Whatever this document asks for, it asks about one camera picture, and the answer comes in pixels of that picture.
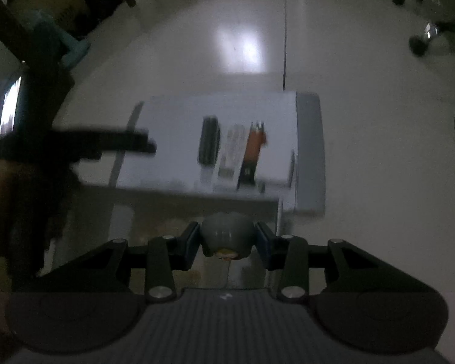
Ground chrome office chair base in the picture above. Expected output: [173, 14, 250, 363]
[391, 0, 455, 58]

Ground open white storage box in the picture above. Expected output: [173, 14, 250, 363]
[42, 186, 283, 289]

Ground white labelled packet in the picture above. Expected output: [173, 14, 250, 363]
[212, 124, 249, 191]

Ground grey round toy ball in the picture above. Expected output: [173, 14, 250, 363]
[201, 212, 255, 261]

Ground orange black lighter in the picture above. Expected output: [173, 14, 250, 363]
[238, 122, 267, 187]

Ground teal plastic stool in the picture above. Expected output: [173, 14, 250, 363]
[25, 10, 91, 70]

